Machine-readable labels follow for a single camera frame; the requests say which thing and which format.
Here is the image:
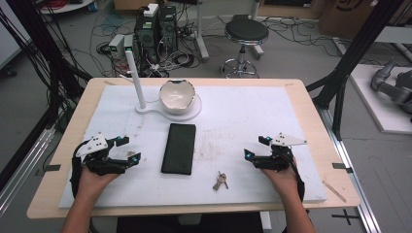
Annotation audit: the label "white foam mat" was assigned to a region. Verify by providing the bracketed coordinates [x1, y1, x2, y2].
[57, 84, 327, 210]

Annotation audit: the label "white floor platform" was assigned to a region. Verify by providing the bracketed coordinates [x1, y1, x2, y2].
[349, 63, 412, 135]

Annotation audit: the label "silver keys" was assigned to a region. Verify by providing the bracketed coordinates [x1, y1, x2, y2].
[212, 171, 229, 192]

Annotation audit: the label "person's left hand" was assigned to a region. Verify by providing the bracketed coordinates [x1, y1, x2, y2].
[77, 165, 122, 203]

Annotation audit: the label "brown cardboard box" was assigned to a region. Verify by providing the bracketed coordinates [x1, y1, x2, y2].
[319, 0, 387, 41]

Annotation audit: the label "person's dark lap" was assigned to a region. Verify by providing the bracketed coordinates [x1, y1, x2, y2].
[116, 212, 264, 233]

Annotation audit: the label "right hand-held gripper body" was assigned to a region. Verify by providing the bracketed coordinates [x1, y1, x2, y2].
[252, 132, 308, 173]

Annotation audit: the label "black smartphone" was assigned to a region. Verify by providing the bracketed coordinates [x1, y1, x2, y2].
[160, 122, 197, 176]

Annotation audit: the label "white adapter box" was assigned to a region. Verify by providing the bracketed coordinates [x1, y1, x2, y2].
[142, 3, 159, 18]

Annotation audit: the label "white stand with pole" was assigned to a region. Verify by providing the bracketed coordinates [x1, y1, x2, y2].
[123, 50, 203, 123]

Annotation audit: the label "left hand-held gripper cable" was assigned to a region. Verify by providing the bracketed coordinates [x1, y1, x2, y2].
[69, 139, 93, 199]

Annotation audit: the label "black tape strip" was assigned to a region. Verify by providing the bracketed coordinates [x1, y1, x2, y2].
[34, 164, 62, 178]
[331, 162, 355, 174]

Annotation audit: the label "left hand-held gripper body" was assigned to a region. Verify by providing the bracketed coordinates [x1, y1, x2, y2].
[71, 133, 130, 178]

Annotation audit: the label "black computer tower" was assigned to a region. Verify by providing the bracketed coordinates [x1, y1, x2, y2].
[158, 5, 179, 54]
[133, 9, 160, 66]

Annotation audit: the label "small white power box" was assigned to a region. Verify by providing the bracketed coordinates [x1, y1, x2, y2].
[122, 34, 135, 53]
[108, 33, 126, 59]

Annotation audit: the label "person's right hand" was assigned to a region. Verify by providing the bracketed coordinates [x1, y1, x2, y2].
[259, 157, 304, 203]

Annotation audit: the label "black metal frame post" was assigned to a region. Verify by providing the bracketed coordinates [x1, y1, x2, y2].
[305, 0, 404, 141]

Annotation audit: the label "black cable bundle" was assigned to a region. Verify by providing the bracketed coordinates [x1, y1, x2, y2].
[0, 0, 93, 134]

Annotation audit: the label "white ceramic bowl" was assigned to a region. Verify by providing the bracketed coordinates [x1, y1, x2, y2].
[158, 79, 196, 116]

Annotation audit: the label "black round stool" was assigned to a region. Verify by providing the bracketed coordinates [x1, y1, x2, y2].
[220, 17, 270, 79]

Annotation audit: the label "thin wooden stick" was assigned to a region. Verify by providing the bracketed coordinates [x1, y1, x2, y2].
[322, 180, 348, 204]

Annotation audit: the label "black tape cross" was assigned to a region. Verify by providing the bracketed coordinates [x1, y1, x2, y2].
[331, 208, 361, 226]

